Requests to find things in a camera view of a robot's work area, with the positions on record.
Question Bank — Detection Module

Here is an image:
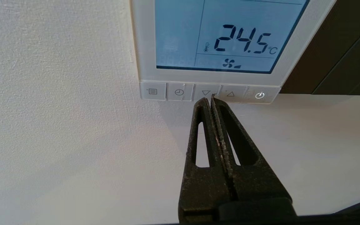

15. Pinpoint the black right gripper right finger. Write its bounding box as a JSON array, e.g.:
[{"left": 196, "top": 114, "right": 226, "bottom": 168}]
[{"left": 211, "top": 95, "right": 293, "bottom": 201}]

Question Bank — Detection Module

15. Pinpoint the white wall thermostat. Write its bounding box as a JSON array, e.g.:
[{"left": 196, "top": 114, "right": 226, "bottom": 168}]
[{"left": 129, "top": 0, "right": 337, "bottom": 104}]

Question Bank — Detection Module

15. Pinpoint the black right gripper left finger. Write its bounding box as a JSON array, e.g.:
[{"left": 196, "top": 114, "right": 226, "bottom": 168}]
[{"left": 178, "top": 97, "right": 235, "bottom": 224}]

